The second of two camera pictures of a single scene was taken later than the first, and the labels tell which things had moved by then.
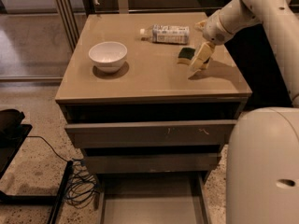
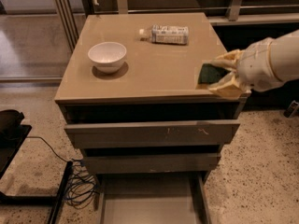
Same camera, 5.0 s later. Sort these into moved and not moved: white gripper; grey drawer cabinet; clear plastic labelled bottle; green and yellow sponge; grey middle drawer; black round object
Moved: green and yellow sponge; white gripper
Not moved: black round object; grey drawer cabinet; grey middle drawer; clear plastic labelled bottle
